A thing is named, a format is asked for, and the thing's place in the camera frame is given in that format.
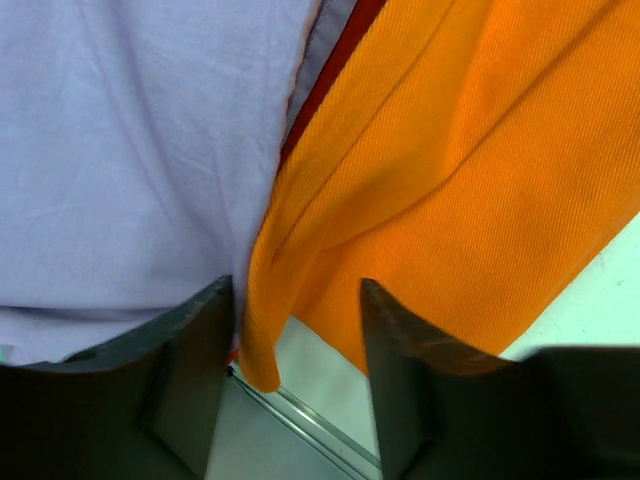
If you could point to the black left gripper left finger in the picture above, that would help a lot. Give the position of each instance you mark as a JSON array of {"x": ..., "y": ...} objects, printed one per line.
[{"x": 143, "y": 405}]

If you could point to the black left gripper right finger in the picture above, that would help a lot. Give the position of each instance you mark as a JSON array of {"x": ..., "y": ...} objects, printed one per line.
[{"x": 446, "y": 410}]

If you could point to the orange trousers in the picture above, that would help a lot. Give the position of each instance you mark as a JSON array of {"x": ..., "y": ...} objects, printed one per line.
[{"x": 471, "y": 157}]

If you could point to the purple folded trousers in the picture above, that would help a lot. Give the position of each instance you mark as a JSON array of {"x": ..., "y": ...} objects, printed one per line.
[{"x": 139, "y": 145}]

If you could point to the aluminium frame rail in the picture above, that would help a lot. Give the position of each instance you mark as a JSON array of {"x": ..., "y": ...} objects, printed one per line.
[{"x": 334, "y": 445}]

